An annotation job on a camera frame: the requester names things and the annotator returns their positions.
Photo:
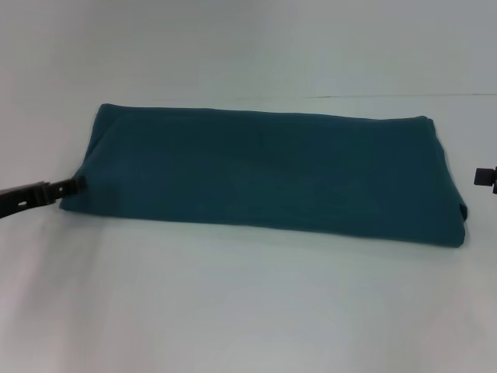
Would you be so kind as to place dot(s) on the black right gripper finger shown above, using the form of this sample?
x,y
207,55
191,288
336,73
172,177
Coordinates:
x,y
485,176

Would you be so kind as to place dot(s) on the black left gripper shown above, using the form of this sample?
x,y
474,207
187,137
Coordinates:
x,y
23,200

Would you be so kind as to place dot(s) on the teal blue shirt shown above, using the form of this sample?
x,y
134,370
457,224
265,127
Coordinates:
x,y
272,175

